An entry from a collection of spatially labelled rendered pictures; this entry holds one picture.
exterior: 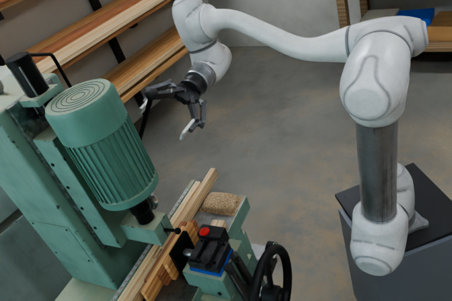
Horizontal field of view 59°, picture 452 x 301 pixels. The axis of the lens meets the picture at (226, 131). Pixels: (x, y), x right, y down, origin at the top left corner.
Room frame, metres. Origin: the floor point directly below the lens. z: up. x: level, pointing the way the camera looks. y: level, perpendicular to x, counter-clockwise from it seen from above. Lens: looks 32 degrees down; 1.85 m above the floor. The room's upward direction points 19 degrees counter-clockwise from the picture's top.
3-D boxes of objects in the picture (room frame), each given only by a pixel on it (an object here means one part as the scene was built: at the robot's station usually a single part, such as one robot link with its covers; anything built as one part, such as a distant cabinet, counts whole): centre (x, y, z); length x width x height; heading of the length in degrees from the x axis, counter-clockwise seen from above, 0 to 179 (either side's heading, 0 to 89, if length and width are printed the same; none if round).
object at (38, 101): (1.00, 0.42, 1.54); 0.08 x 0.08 x 0.17; 55
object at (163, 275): (0.90, 0.26, 0.92); 0.22 x 0.02 x 0.05; 145
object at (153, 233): (0.94, 0.32, 1.03); 0.14 x 0.07 x 0.09; 55
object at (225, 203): (1.07, 0.10, 0.92); 0.14 x 0.09 x 0.04; 55
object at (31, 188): (1.09, 0.55, 1.16); 0.22 x 0.22 x 0.72; 55
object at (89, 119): (0.92, 0.31, 1.35); 0.18 x 0.18 x 0.31
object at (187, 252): (0.85, 0.22, 0.95); 0.09 x 0.07 x 0.09; 145
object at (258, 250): (1.06, 0.04, 0.58); 0.12 x 0.08 x 0.08; 55
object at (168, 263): (0.89, 0.25, 0.94); 0.16 x 0.02 x 0.08; 145
